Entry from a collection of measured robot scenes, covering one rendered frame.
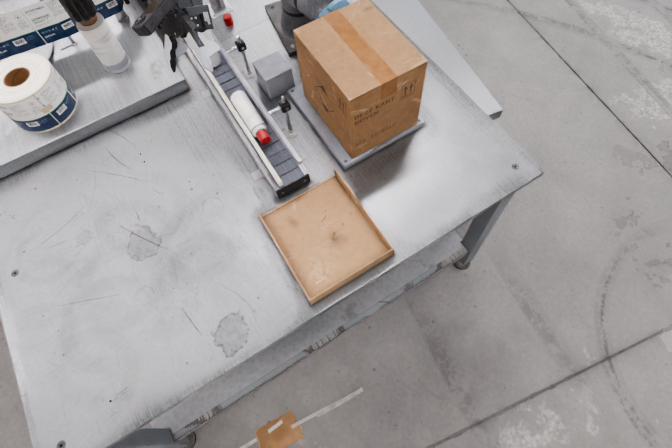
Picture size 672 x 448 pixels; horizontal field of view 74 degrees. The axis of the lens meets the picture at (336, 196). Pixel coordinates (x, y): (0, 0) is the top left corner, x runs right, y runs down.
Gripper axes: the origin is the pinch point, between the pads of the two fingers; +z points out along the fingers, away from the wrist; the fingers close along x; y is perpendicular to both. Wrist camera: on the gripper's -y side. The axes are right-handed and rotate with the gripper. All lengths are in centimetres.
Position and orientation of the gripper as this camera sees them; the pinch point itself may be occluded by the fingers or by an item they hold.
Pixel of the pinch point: (189, 73)
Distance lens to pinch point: 112.3
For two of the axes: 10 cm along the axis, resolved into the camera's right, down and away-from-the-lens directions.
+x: -7.9, -1.7, 6.0
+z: 1.4, 8.9, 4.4
